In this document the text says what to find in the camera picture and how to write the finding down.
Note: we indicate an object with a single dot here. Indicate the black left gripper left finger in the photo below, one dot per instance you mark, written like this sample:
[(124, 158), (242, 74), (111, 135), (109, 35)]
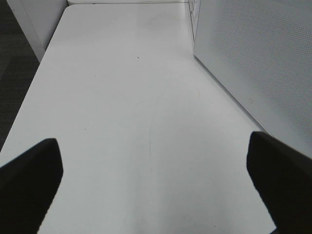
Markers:
[(28, 185)]

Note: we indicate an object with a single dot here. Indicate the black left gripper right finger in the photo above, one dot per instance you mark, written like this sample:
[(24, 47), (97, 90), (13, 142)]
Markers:
[(283, 178)]

